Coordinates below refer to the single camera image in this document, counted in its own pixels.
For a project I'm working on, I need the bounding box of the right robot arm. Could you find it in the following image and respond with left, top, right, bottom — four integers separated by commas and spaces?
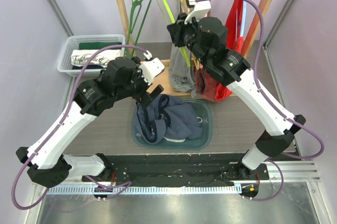
167, 13, 306, 179

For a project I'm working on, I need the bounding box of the white slotted cable duct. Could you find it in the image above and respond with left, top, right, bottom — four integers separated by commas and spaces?
47, 184, 242, 195

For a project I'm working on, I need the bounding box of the grey tank top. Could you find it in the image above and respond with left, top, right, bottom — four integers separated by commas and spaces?
168, 45, 198, 98

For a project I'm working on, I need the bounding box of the lime green hanger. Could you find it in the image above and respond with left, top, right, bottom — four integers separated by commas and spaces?
156, 0, 191, 67

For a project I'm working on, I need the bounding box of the purple cable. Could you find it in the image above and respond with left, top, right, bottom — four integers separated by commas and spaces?
194, 0, 325, 201
12, 45, 152, 210

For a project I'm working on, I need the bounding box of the folded navy garment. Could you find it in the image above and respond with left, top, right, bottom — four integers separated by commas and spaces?
71, 65, 104, 70

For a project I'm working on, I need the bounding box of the yellow hanger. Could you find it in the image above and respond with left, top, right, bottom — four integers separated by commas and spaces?
177, 0, 200, 70

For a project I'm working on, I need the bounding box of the folded white printed shirt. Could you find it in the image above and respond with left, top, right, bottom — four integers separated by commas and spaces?
71, 49, 122, 68

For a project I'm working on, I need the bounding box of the red tank top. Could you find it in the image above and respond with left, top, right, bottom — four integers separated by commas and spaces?
216, 0, 244, 101

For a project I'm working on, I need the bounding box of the teal plastic bin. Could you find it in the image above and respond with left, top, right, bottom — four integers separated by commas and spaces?
131, 99, 212, 151

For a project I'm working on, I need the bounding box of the maroon tank top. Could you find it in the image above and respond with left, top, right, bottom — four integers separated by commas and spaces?
194, 68, 218, 102

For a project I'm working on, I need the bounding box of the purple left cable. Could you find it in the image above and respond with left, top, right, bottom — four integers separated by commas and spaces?
12, 45, 152, 210

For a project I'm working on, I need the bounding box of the white tank top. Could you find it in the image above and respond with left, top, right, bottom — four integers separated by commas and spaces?
163, 137, 186, 143

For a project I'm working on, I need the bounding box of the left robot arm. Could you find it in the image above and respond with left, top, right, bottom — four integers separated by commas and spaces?
16, 57, 165, 188

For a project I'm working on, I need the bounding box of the light blue hanger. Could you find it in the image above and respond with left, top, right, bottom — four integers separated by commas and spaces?
240, 1, 247, 37

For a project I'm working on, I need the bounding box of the white plastic basket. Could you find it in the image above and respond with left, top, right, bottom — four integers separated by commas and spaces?
57, 34, 125, 77

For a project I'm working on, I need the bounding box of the navy blue tank top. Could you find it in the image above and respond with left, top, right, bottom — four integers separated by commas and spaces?
132, 94, 203, 145

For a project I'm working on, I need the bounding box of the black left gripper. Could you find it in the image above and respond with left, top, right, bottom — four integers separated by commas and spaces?
114, 57, 163, 108

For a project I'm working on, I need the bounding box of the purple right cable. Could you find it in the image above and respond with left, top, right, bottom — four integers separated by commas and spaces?
194, 0, 325, 201

